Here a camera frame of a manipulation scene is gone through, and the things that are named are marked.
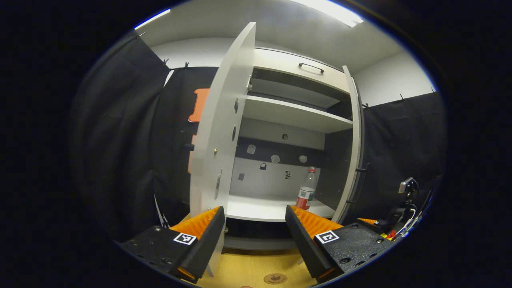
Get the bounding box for white cabinet door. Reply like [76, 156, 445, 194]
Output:
[189, 22, 256, 276]
[331, 65, 365, 224]

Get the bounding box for clear plastic bottle red label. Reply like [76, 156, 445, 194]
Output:
[295, 167, 317, 210]

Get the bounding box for white folding stand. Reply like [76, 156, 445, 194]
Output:
[154, 195, 170, 228]

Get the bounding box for white and grey cabinet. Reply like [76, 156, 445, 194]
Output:
[224, 47, 358, 252]

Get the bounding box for small camera on stand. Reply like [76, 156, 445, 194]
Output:
[398, 177, 420, 212]

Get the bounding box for white cabinet drawer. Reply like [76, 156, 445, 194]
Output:
[253, 47, 352, 94]

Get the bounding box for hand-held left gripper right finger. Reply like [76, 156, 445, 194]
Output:
[285, 205, 394, 284]

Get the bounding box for round wooden coaster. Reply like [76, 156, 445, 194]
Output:
[263, 273, 288, 285]

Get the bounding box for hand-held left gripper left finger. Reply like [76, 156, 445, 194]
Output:
[120, 206, 226, 284]

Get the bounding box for black drawer handle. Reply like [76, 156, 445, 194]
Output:
[298, 62, 325, 74]

